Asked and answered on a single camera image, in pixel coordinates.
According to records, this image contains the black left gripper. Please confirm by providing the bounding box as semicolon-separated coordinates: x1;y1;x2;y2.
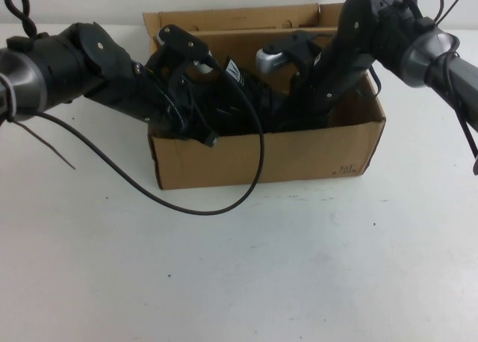
108;54;220;148

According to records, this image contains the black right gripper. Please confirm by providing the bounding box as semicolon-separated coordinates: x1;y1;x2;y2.
287;31;374;128

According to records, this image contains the black mesh sneaker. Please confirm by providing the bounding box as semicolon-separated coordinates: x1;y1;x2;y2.
164;54;337;141

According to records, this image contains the brown cardboard shoe box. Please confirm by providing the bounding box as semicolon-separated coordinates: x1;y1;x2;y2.
141;2;388;190

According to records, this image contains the left camera black cable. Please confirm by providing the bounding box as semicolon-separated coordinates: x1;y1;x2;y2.
35;56;267;213

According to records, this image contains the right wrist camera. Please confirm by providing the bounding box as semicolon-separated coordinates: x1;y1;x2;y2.
255;31;324;75

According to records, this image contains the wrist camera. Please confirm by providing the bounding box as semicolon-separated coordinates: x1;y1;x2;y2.
155;23;216;76
255;31;324;75

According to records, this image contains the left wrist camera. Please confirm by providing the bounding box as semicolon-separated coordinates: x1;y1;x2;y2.
155;23;216;76

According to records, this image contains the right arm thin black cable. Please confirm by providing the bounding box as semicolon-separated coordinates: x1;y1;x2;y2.
425;39;478;177

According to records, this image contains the left arm grey loop cable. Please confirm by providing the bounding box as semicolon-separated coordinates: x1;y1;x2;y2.
2;0;44;43

